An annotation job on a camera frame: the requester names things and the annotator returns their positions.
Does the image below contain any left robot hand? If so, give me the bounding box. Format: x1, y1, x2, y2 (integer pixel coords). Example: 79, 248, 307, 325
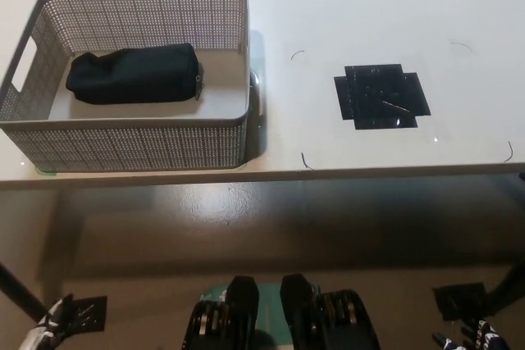
20, 293, 77, 350

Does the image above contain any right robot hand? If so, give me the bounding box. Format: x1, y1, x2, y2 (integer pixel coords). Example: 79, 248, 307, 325
431, 316, 508, 350

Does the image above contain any black fabric pencil case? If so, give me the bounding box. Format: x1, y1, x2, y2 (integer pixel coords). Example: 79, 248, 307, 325
65, 42, 205, 107

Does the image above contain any black table leg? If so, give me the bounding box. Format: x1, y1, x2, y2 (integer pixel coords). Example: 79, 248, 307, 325
486, 261, 525, 310
0, 261, 53, 322

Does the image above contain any black ribbed robot body block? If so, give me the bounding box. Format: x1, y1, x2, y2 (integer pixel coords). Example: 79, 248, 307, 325
280, 274, 377, 350
180, 275, 262, 350

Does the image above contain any grey perforated plastic basket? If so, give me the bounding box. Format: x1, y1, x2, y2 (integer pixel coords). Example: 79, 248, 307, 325
0, 0, 252, 173

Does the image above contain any black tape cross patch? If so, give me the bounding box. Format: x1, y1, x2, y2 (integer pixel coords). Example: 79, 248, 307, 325
332, 63, 432, 132

